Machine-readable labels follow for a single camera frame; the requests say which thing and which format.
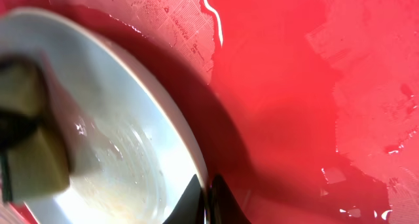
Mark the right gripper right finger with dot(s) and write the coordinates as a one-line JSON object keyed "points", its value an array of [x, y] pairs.
{"points": [[223, 207]]}

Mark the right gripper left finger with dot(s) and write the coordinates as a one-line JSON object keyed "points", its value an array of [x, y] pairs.
{"points": [[191, 206]]}

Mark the white plate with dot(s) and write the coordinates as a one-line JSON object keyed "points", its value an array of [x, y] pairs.
{"points": [[137, 151]]}

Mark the green yellow sponge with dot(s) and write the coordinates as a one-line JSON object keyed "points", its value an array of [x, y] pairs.
{"points": [[34, 162]]}

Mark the red plastic tray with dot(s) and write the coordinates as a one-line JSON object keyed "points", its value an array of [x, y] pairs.
{"points": [[307, 108]]}

